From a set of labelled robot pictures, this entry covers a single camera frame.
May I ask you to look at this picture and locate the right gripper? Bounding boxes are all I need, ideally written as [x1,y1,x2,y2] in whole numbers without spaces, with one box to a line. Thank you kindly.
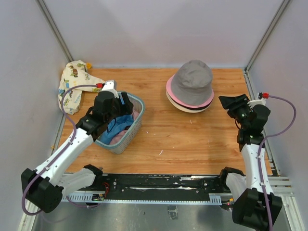
[219,94,253,129]

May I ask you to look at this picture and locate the grey plastic laundry basket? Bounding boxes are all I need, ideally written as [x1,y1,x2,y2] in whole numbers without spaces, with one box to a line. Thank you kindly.
[94,93,145,154]

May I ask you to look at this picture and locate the blue bucket hat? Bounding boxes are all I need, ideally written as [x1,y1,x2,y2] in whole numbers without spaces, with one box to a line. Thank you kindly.
[99,115,134,145]

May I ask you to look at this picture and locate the pink bucket hat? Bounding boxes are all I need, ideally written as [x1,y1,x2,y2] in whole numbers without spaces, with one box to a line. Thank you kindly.
[166,74,214,108]

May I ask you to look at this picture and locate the beige bucket hat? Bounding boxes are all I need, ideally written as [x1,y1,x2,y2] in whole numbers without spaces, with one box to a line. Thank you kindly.
[166,92,210,114]

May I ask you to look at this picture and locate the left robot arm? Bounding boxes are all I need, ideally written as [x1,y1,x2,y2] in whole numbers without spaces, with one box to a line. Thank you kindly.
[21,90,133,216]

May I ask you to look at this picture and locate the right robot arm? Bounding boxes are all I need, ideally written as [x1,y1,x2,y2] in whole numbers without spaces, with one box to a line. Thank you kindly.
[218,93,282,231]

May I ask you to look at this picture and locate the small yellow object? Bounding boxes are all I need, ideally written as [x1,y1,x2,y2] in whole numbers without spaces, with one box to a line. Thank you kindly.
[86,63,92,69]

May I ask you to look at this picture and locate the cartoon print cloth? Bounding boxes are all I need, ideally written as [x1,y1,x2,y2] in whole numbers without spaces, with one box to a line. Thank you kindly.
[58,60,104,115]

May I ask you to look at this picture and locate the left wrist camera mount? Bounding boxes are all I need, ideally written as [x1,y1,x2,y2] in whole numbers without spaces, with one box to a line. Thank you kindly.
[96,80,119,98]

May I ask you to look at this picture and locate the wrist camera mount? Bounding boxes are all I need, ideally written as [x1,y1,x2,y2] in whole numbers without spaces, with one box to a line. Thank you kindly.
[96,80,119,98]
[248,92,269,108]

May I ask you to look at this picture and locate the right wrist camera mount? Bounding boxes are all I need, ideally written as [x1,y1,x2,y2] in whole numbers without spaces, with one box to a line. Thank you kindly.
[248,92,269,108]

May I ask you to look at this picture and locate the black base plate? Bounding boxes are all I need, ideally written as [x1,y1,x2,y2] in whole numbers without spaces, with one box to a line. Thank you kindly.
[90,172,230,201]

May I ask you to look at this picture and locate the grey cable duct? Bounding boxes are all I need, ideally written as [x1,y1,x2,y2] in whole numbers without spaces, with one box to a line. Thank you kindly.
[61,193,222,205]

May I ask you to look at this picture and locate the aluminium frame rail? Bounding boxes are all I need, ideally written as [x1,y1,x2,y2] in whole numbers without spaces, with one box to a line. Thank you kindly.
[269,176,294,196]

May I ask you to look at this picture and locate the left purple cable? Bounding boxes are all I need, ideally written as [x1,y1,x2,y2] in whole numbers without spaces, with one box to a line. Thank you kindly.
[21,83,102,223]

